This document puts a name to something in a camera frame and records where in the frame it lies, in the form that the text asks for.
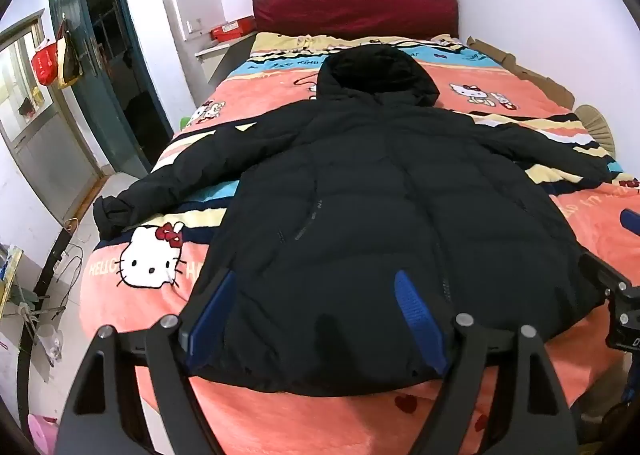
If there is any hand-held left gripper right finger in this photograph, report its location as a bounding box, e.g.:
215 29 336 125
394 269 583 455

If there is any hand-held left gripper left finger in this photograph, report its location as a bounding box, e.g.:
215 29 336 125
56 269 238 455

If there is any black hooded puffer jacket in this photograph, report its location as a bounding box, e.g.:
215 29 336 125
93 44 620 398

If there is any woven palm fan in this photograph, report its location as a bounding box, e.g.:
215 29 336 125
572 104 617 156

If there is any clear plastic bag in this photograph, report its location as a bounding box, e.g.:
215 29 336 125
37 325 63 363

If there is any brown cardboard sheet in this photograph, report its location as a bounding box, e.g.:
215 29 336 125
465 35 576 108

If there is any pink plastic basin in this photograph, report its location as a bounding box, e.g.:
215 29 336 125
27 412 61 451

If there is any grey framed glass door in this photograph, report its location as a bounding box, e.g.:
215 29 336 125
0 9 101 216

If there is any cartoon cat printed blanket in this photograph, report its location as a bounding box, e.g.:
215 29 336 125
79 31 640 455

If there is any white bedside table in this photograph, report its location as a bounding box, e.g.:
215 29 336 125
195 31 258 86

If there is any red flat box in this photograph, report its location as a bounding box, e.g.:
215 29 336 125
210 16 257 42

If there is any yellow brown hanging bag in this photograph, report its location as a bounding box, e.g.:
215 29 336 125
55 20 83 90

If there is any red plastic bag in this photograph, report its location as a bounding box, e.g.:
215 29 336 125
31 38 60 87

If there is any dark red padded headboard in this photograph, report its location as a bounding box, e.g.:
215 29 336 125
251 0 460 40

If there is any green door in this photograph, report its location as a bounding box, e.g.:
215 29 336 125
47 0 151 178

